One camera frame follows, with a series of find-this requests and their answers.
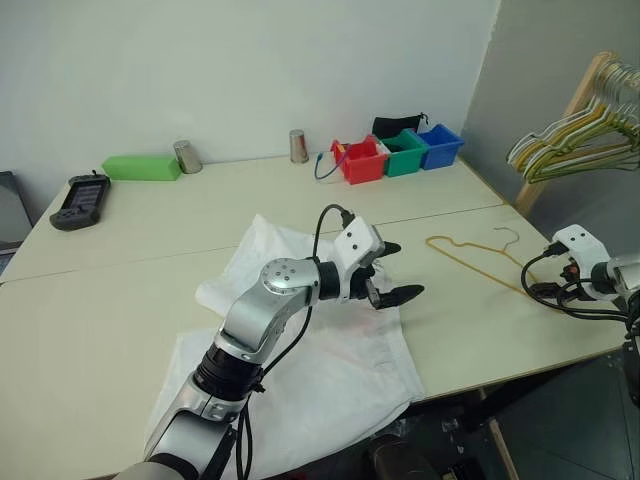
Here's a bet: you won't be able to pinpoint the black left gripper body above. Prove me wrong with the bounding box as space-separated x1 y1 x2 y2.
348 249 389 304

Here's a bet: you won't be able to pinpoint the yellow wire hanger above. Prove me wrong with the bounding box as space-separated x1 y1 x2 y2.
425 226 557 312

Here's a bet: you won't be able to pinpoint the white shorts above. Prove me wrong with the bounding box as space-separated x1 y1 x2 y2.
143 213 427 465

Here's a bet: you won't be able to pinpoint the red plastic bin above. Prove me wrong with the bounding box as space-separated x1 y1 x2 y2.
329 139 391 187

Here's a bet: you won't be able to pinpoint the green plastic bin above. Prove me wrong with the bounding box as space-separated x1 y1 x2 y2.
380 128 431 179

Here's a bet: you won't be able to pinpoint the blue plastic bin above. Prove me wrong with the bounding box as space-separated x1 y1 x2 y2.
416 123 466 172

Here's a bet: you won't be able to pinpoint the steel cup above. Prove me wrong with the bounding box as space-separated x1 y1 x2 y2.
172 139 204 175
288 129 311 165

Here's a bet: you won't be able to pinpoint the dark rounded shape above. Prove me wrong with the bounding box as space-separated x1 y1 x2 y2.
368 433 427 480

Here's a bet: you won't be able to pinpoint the wooden clothes rack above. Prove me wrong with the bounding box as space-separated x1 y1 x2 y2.
513 49 640 214

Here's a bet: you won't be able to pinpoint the wooden table leg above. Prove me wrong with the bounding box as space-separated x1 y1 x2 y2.
486 416 520 480

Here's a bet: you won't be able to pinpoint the green rectangular box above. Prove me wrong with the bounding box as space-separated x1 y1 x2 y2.
101 154 183 183

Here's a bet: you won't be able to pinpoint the black handheld controller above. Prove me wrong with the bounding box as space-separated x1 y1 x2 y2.
48 170 112 233

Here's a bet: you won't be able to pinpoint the dark laptop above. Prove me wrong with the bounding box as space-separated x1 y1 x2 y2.
0 170 34 276

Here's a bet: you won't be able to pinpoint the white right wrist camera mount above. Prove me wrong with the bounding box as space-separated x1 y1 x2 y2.
551 224 609 302

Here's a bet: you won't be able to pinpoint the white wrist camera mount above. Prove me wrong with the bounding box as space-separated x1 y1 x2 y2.
551 224 609 302
333 217 387 302

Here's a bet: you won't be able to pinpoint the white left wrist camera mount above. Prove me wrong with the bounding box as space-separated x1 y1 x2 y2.
333 217 387 302

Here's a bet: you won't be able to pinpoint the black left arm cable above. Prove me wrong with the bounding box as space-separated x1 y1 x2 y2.
234 203 357 480

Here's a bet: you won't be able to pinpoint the blue cable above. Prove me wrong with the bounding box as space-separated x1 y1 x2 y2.
313 151 347 183

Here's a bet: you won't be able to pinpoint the black drawstring pouch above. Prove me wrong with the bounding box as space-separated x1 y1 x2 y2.
371 113 431 140

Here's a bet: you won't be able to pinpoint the bunch of wire hangers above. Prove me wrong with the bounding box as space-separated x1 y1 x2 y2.
505 61 640 186

